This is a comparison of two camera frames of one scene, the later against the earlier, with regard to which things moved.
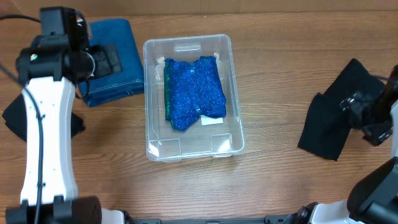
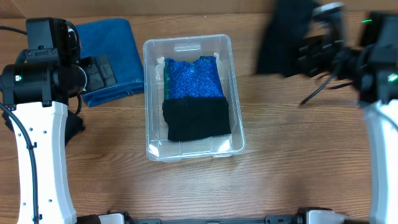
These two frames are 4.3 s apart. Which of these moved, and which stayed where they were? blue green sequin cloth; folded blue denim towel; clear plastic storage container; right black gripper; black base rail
Moved: right black gripper
Stayed: clear plastic storage container; blue green sequin cloth; folded blue denim towel; black base rail
